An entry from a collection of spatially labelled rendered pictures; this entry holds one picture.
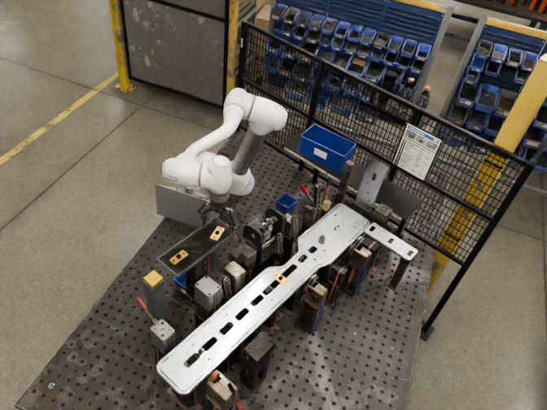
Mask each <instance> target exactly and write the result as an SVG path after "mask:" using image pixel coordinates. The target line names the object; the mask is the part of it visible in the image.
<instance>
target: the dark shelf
mask: <svg viewBox="0 0 547 410"><path fill-rule="evenodd" d="M302 133H304V131H302V132H301V133H299V134H297V135H296V136H294V137H293V138H292V139H290V140H289V141H287V142H285V143H283V144H282V148H283V149H284V150H287V151H288V152H290V153H292V154H293V155H295V156H296V157H298V158H299V159H302V160H303V161H304V162H306V163H307V164H309V165H311V166H313V167H314V168H316V169H317V170H319V171H320V172H323V173H324V174H326V175H327V176H328V177H330V178H332V179H334V180H335V181H337V182H338V183H340V178H341V177H342V174H343V171H344V170H342V171H341V172H336V171H335V170H333V169H331V168H328V167H327V166H325V165H323V164H320V163H318V162H317V161H315V160H313V159H310V158H309V157H307V156H305V155H302V154H301V153H299V147H300V139H301V134H302ZM351 161H352V162H353V163H354V166H353V169H352V174H351V176H350V180H349V183H348V189H350V190H351V191H353V192H355V193H356V194H357V191H358V189H359V186H360V184H361V179H362V176H363V173H364V171H365V167H364V166H363V165H361V164H359V163H358V162H356V161H354V160H353V159H351ZM422 202H423V201H422V200H421V199H420V198H417V197H416V196H414V195H412V194H411V193H409V192H407V191H406V190H403V189H402V188H400V187H399V186H398V185H395V184H393V183H392V182H390V181H389V180H387V179H385V178H383V182H382V185H381V187H380V190H379V193H378V196H377V198H376V200H375V203H374V205H376V206H378V205H379V204H380V203H383V204H385V205H387V206H388V207H390V208H391V209H392V216H394V217H395V218H397V219H398V220H400V221H402V222H406V220H407V219H408V218H409V217H410V216H411V215H412V214H413V213H414V212H415V211H416V210H417V209H418V208H419V207H420V205H421V204H422Z"/></svg>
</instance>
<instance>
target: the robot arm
mask: <svg viewBox="0 0 547 410"><path fill-rule="evenodd" d="M223 115H224V124H223V125H222V126H221V127H220V128H219V129H217V130H215V131H213V132H212V133H210V134H209V135H207V136H205V137H203V138H201V139H199V140H198V141H197V142H195V143H193V144H192V145H190V146H189V147H188V148H187V149H186V151H185V152H184V153H181V154H180V155H179V156H178V157H176V158H171V159H167V160H165V161H164V162H163V167H162V174H163V177H164V178H165V180H167V181H169V182H172V183H174V184H178V185H184V186H183V188H176V190H178V191H181V192H183V193H186V194H190V195H193V196H195V197H198V198H204V199H205V200H204V202H203V205H202V206H201V207H200V209H199V210H198V211H197V212H198V213H200V215H201V219H202V220H203V226H205V225H206V223H207V213H208V212H211V211H214V212H217V213H219V214H221V215H222V216H224V217H225V219H226V220H227V222H228V223H229V224H230V226H229V237H230V235H231V234H232V233H233V231H234V227H235V228H237V227H238V224H239V222H238V220H237V218H236V216H235V214H234V209H233V208H228V207H227V199H228V198H229V196H230V194H234V195H247V194H250V193H251V192H252V189H253V186H254V184H255V180H254V177H253V175H252V174H251V171H250V168H249V167H250V165H251V164H252V161H253V160H254V158H255V156H256V153H257V151H258V150H259V148H260V146H261V144H262V142H263V141H264V139H265V136H266V135H267V134H269V133H271V132H272V131H274V130H275V131H278V130H280V129H282V128H283V127H284V126H285V123H286V121H287V112H286V110H285V109H284V108H283V107H282V106H280V105H279V104H277V103H275V102H273V101H271V100H268V99H266V98H262V97H257V96H255V95H252V94H249V93H247V92H246V91H245V90H244V89H241V88H235V89H232V90H231V91H230V92H229V94H228V95H227V97H226V99H225V103H224V111H223ZM241 120H247V121H249V128H248V130H247V132H246V134H245V136H244V139H243V141H242V143H241V145H240V147H239V149H238V152H237V154H236V156H235V158H234V160H233V161H231V162H230V161H229V159H227V158H226V157H225V156H223V155H215V154H213V153H210V152H207V151H206V150H207V149H209V148H211V147H213V146H215V145H216V144H218V143H220V142H223V141H224V140H225V139H227V138H228V137H230V136H231V135H232V134H233V133H234V132H235V130H236V129H237V127H238V125H239V123H240V121H241ZM208 200H210V201H208ZM208 204H209V205H210V207H209V208H207V209H205V210H203V208H204V207H205V206H206V205H208ZM223 212H224V213H223Z"/></svg>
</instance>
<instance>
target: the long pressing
mask: <svg viewBox="0 0 547 410"><path fill-rule="evenodd" d="M335 215H336V216H335ZM337 226H339V227H337ZM369 226H370V222H369V220H368V219H366V218H365V217H364V216H362V215H360V214H359V213H357V212H355V211H353V210H352V209H351V208H350V207H347V206H346V205H344V204H342V203H338V204H336V205H335V206H334V207H333V208H331V209H330V210H329V211H328V212H327V213H326V214H325V215H324V216H323V217H322V218H321V219H319V220H318V221H317V222H316V223H315V224H313V225H312V226H311V227H310V228H309V229H307V230H306V231H305V232H304V233H303V234H301V235H300V236H299V237H298V239H297V247H298V252H297V253H296V254H295V255H294V256H293V257H292V258H291V259H290V260H288V261H287V262H286V263H285V264H284V265H283V266H269V267H267V268H266V269H264V270H263V271H262V272H261V273H260V274H259V275H257V276H256V277H255V278H254V279H253V280H251V281H250V282H249V283H248V284H247V285H246V286H244V287H243V288H242V289H241V290H240V291H239V292H238V293H237V294H236V295H235V296H233V297H232V298H231V299H230V300H229V301H227V302H226V303H225V304H224V305H223V306H222V307H220V308H219V309H218V310H217V311H216V312H214V313H213V314H212V315H211V316H210V317H209V318H208V319H207V320H206V321H205V322H204V323H202V324H201V325H200V326H199V327H198V328H196V329H195V330H194V331H193V332H192V333H191V334H189V335H188V336H187V337H186V338H184V339H183V340H182V341H181V342H180V343H179V344H177V345H176V346H175V347H174V348H173V349H172V350H171V351H170V352H169V353H168V354H167V355H165V356H164V357H163V358H162V359H161V360H159V362H158V363H157V365H156V372H157V373H158V374H159V375H160V376H161V377H162V378H163V379H164V380H165V381H166V382H167V383H168V384H169V385H170V386H171V387H172V388H173V389H174V390H175V391H176V392H177V393H178V394H179V395H188V394H189V393H190V392H192V391H193V390H194V389H195V388H196V387H197V386H198V385H199V384H200V383H201V382H202V381H203V380H204V379H205V378H206V377H207V376H208V375H209V374H210V373H211V372H212V371H213V370H214V369H216V368H217V367H218V366H219V365H220V364H221V363H222V362H223V361H224V360H225V359H226V358H227V357H228V356H229V355H230V354H231V353H232V352H233V351H234V350H235V349H236V348H237V347H238V346H240V345H241V344H242V343H243V342H244V341H245V340H246V339H247V338H248V337H249V336H250V335H251V334H252V333H253V332H254V331H255V330H256V329H257V328H258V327H259V326H260V325H261V324H262V323H264V322H265V321H266V320H267V319H268V318H269V317H270V316H271V315H272V314H273V313H274V312H275V311H276V310H277V309H278V308H279V307H280V306H281V305H282V304H283V303H284V302H285V301H286V300H288V299H289V298H290V297H291V296H292V295H293V294H294V293H295V292H296V291H297V290H298V289H299V288H300V287H301V286H302V285H303V284H304V283H305V282H306V281H307V280H308V279H309V278H310V277H311V276H312V275H313V274H314V273H315V272H316V271H317V270H318V269H319V268H322V267H325V266H327V265H330V264H332V263H333V262H334V261H335V260H336V259H337V258H338V257H339V256H340V255H341V254H342V253H343V252H344V251H345V250H346V249H347V248H348V247H349V246H350V245H351V244H352V243H353V242H354V241H355V240H356V239H357V238H358V237H359V236H360V235H361V234H363V233H364V232H365V229H367V228H368V227H369ZM335 227H336V230H334V228H335ZM354 227H355V228H354ZM321 235H325V237H326V240H325V242H324V243H323V244H321V243H319V242H318V241H319V238H320V236H321ZM312 246H315V247H316V248H317V250H316V251H315V252H313V253H310V252H309V249H310V248H311V247H312ZM324 250H325V251H324ZM302 255H305V256H306V257H307V259H306V260H305V261H304V262H303V263H300V262H299V261H298V259H299V258H300V257H301V256H302ZM314 259H315V260H314ZM293 264H294V265H295V266H296V267H297V269H296V270H295V271H293V272H292V273H291V274H290V275H289V276H288V277H287V278H286V279H287V280H288V281H289V283H287V284H286V285H285V286H284V285H283V284H281V283H280V284H279V285H278V286H277V287H276V288H275V289H274V290H272V291H271V292H270V293H269V294H268V295H265V294H263V291H264V290H265V289H266V288H267V287H268V286H270V285H271V284H272V283H273V282H274V281H276V279H275V278H273V277H272V275H273V274H275V273H276V272H278V273H280V274H281V275H282V274H283V273H284V272H285V271H286V270H287V269H289V267H290V266H292V265H293ZM258 295H262V296H263V297H264V299H263V300H261V301H260V302H259V303H258V304H257V305H256V306H255V307H253V306H252V305H251V301H253V300H254V299H255V298H256V297H257V296H258ZM271 299H272V300H271ZM244 308H246V309H247V310H248V311H249V313H248V314H247V315H246V316H245V317H244V318H243V319H241V320H240V321H238V320H237V319H236V318H235V317H236V316H237V315H238V314H239V313H240V312H241V311H242V310H243V309H244ZM225 314H227V315H228V316H226V315H225ZM229 322H230V323H232V324H233V325H234V327H233V328H232V329H230V330H229V331H228V332H227V333H226V334H225V335H221V334H220V333H219V331H220V330H221V329H222V328H223V327H224V326H225V325H227V324H228V323H229ZM211 338H215V339H216V340H217V342H216V343H215V344H214V345H213V346H212V347H210V348H209V349H208V350H207V351H205V350H203V354H202V355H200V354H199V353H198V349H199V348H202V346H203V345H204V344H205V343H206V342H207V341H209V340H210V339H211ZM192 344H194V346H192ZM202 349H203V348H202ZM194 353H197V355H199V358H198V359H197V360H196V361H195V362H194V363H193V364H192V365H191V366H190V367H189V368H187V367H186V366H185V365H184V363H185V362H186V361H187V360H188V359H189V358H190V357H191V356H193V354H194ZM208 359H209V360H208Z"/></svg>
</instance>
